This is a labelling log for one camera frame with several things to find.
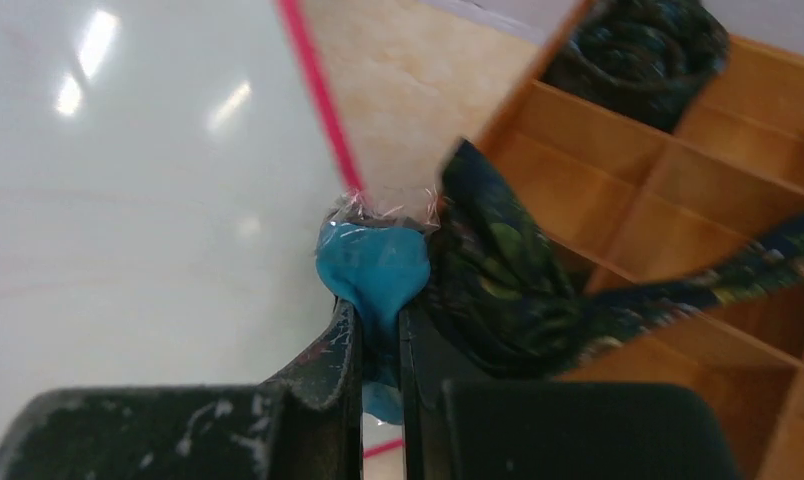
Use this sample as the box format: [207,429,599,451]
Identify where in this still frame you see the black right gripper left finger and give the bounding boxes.
[263,299,363,479]

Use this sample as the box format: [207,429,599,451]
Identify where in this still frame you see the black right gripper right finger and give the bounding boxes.
[399,302,489,479]

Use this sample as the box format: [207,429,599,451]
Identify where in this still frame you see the blue eraser sponge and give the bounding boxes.
[315,189,440,425]

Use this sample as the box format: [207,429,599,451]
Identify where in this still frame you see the white whiteboard with red rim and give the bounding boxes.
[0,0,407,465]

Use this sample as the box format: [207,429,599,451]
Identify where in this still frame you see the dark patterned long cloth strip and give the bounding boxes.
[422,140,804,378]

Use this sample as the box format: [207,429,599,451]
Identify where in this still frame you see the orange wooden compartment tray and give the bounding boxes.
[478,1,804,479]

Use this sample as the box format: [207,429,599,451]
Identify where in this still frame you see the black rolled cloth left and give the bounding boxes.
[541,0,730,133]

